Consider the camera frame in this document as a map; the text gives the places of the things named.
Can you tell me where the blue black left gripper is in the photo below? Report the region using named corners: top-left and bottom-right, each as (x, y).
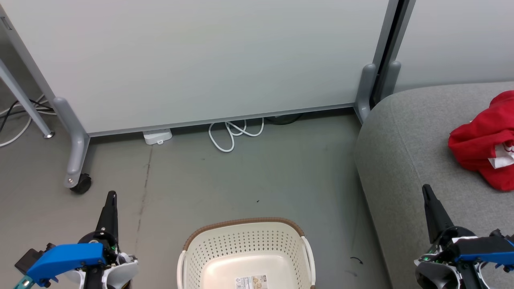
top-left (25, 191), bottom-right (120, 289)

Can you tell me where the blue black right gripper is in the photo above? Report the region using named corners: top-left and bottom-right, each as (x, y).
top-left (421, 184), bottom-right (514, 289)

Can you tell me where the red white garment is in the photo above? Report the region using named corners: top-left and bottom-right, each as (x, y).
top-left (448, 90), bottom-right (514, 191)

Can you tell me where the cream perforated laundry basket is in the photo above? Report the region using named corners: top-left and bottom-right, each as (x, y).
top-left (177, 217), bottom-right (317, 289)

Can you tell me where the basket bottom sticker label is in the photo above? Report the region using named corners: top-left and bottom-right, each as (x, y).
top-left (235, 275), bottom-right (269, 289)

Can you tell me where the black caster wheel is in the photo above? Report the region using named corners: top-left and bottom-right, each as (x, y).
top-left (69, 173), bottom-right (92, 195)

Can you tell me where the grey fabric sofa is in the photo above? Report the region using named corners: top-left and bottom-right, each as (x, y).
top-left (354, 81), bottom-right (514, 289)

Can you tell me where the grey partition foot with caster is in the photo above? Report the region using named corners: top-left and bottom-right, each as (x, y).
top-left (53, 96), bottom-right (91, 189)

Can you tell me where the white power adapter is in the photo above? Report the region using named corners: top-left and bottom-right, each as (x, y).
top-left (142, 128), bottom-right (173, 146)

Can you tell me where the slanted grey metal leg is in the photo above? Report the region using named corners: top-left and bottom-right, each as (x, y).
top-left (0, 59), bottom-right (55, 139)

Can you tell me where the short grey partition foot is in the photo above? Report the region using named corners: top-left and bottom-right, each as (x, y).
top-left (354, 63), bottom-right (378, 124)
top-left (379, 60), bottom-right (402, 102)

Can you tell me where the wide white partition panel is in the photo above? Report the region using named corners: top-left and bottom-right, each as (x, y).
top-left (0, 0), bottom-right (401, 138)

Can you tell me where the narrow white partition panel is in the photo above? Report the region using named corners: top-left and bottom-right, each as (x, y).
top-left (395, 0), bottom-right (514, 94)

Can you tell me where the teal left cable connector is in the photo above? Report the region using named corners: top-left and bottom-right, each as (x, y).
top-left (13, 275), bottom-right (36, 289)

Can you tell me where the long white floor cable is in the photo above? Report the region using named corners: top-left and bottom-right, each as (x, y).
top-left (0, 94), bottom-right (57, 148)

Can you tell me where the thin black floor cable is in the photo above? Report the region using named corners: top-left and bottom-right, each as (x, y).
top-left (0, 100), bottom-right (53, 134)

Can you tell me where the coiled white cable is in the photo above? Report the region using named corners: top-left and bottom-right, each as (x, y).
top-left (207, 117), bottom-right (266, 153)

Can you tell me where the black cable under partition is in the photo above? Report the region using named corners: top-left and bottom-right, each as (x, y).
top-left (264, 113), bottom-right (304, 126)

